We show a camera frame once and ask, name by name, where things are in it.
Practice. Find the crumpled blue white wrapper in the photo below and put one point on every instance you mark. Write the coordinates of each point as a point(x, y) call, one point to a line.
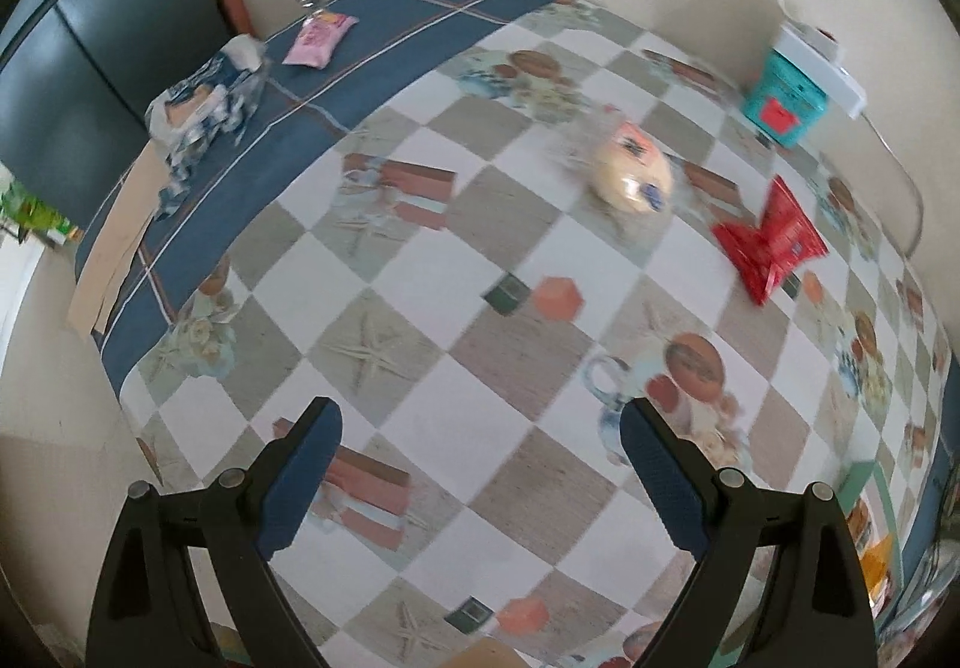
point(202, 105)

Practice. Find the teal tin box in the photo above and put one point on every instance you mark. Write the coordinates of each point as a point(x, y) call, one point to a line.
point(780, 98)

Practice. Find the green rimmed cardboard box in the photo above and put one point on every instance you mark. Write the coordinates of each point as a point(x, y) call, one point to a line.
point(889, 503)

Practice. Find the yellow snack packet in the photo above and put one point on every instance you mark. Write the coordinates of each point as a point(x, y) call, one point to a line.
point(879, 567)

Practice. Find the white power strip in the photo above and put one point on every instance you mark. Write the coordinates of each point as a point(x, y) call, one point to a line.
point(825, 64)

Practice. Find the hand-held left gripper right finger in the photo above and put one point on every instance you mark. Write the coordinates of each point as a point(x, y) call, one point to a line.
point(660, 480)

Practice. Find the dark grey cabinet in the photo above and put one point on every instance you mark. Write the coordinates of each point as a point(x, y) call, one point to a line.
point(82, 60)

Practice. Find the red snack packet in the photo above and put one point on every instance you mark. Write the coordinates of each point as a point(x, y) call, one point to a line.
point(772, 240)

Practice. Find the round bun packet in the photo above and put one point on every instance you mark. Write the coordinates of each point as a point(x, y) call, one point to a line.
point(630, 173)

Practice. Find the cardboard strip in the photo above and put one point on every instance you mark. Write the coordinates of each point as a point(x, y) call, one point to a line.
point(112, 248)

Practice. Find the green packaging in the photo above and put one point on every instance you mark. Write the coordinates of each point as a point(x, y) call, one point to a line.
point(34, 214)

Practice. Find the small pink packet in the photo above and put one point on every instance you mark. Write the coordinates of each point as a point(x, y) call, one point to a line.
point(319, 41)

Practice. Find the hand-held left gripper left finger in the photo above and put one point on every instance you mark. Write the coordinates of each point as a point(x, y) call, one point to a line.
point(300, 480)

